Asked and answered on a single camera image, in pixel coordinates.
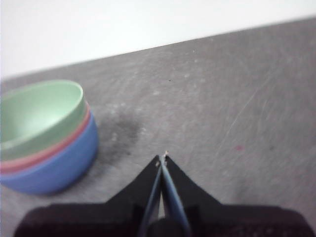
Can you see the green ribbed bowl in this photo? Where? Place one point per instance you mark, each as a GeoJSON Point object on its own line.
{"type": "Point", "coordinates": [37, 116]}

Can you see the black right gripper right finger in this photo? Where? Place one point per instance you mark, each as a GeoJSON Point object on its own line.
{"type": "Point", "coordinates": [222, 222]}

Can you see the blue ribbed bowl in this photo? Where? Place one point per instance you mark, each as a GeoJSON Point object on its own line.
{"type": "Point", "coordinates": [61, 172]}

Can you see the red ribbed bowl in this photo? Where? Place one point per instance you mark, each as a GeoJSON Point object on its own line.
{"type": "Point", "coordinates": [14, 166]}

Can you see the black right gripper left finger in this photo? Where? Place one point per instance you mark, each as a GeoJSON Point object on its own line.
{"type": "Point", "coordinates": [103, 219]}

